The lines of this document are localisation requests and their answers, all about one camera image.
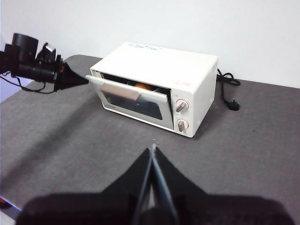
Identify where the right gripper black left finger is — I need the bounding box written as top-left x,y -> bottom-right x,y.
15,148 -> 153,225

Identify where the brown potato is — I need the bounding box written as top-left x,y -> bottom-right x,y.
135,82 -> 152,91

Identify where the blue bowl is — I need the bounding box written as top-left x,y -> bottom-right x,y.
126,81 -> 170,114

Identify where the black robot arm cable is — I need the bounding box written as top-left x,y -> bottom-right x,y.
0,72 -> 55,94

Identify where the white Toshiba toaster oven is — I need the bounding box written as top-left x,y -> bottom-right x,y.
85,42 -> 219,138

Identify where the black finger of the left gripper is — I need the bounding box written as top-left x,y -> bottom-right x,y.
58,62 -> 90,82
55,77 -> 90,92

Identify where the beige oven knob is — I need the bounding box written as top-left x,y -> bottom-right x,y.
176,119 -> 189,132
175,99 -> 189,113

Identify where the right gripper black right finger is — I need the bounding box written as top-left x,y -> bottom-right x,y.
153,147 -> 296,225

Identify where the beige oven door handle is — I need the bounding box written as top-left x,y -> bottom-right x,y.
100,84 -> 141,102

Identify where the glass oven door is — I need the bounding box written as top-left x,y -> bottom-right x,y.
85,74 -> 175,131

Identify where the black oven power cord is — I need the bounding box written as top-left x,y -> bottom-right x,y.
216,67 -> 241,112

